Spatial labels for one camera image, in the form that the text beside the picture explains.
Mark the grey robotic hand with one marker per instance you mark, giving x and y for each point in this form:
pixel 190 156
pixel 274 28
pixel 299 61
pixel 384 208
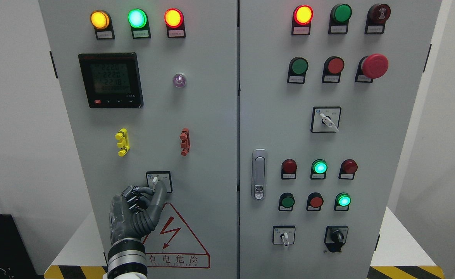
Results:
pixel 136 212

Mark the white rotary switch door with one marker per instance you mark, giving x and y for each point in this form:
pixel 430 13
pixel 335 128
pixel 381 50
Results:
pixel 152 177

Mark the silver black robot forearm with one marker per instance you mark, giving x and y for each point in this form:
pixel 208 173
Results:
pixel 127 260

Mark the yellow indicator light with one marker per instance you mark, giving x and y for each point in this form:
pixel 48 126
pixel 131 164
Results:
pixel 102 25

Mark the red electric hazard sticker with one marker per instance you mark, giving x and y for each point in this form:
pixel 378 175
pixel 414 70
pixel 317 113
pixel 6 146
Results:
pixel 173 244

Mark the yellow terminal clip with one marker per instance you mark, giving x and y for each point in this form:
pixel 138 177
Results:
pixel 122 142

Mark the red terminal clip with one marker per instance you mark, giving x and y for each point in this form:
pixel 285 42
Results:
pixel 185 144

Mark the left grey cabinet door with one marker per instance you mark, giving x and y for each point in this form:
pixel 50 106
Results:
pixel 204 181

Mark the grey cabinet door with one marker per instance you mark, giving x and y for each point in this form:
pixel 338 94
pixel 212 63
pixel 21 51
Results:
pixel 276 116
pixel 204 181

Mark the black digital power meter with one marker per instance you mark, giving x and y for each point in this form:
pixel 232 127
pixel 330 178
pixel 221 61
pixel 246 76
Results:
pixel 111 80

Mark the black box with antenna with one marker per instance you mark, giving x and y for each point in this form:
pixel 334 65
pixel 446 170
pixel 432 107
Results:
pixel 15 262

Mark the small clear lamp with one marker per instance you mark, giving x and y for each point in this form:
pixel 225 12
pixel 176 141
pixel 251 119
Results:
pixel 179 80

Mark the green push button lower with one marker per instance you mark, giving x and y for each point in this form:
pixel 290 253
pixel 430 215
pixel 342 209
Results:
pixel 286 202

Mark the dark red indicator left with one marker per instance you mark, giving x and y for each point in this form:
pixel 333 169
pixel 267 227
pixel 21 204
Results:
pixel 289 168

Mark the dark red indicator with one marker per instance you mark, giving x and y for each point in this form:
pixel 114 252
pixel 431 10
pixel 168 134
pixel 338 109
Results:
pixel 289 168
pixel 348 169

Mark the red push button lower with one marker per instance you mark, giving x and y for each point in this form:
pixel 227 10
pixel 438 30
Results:
pixel 314 202

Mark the red push button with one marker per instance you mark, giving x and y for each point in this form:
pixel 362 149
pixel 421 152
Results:
pixel 314 202
pixel 332 69

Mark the lit green indicator middle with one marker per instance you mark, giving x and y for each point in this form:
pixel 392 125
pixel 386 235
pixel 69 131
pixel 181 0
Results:
pixel 318 169

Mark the green indicator light top left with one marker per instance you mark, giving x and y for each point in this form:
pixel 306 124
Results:
pixel 139 24

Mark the red indicator light top left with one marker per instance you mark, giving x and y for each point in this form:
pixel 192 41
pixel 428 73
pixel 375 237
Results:
pixel 174 19

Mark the lit green push button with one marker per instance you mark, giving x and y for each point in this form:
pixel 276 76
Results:
pixel 342 202

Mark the dark red indicator right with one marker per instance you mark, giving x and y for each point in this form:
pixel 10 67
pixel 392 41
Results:
pixel 348 169

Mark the green push button upper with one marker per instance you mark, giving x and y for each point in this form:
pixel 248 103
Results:
pixel 297 70

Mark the right grey cabinet door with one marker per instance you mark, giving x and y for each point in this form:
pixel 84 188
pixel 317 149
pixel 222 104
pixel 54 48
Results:
pixel 276 116

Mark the red push button upper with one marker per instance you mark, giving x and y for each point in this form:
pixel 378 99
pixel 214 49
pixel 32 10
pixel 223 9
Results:
pixel 332 69

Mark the lit red indicator right door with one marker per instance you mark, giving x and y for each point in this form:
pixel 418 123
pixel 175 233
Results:
pixel 301 20

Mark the white platform with hazard stripes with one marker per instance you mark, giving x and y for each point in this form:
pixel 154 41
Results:
pixel 397 256

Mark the red emergency stop button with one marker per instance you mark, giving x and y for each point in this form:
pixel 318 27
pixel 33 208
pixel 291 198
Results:
pixel 371 67

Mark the green indicator top right door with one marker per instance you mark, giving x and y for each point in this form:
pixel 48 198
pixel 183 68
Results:
pixel 339 19

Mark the dark red buzzer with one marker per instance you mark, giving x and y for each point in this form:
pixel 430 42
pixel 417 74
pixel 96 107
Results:
pixel 376 18

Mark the silver door handle lock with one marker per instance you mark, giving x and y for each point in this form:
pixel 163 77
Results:
pixel 258 184

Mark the white rotary switch lower right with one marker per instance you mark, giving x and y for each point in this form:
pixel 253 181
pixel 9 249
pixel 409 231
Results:
pixel 283 235

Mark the white rotary switch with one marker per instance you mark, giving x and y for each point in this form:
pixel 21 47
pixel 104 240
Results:
pixel 283 235
pixel 325 119

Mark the black rotary switch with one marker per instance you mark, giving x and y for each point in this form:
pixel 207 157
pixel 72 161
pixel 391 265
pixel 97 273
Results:
pixel 335 238

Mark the white rotary switch upper right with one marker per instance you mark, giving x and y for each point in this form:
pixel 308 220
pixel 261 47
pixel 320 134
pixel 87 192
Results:
pixel 325 119

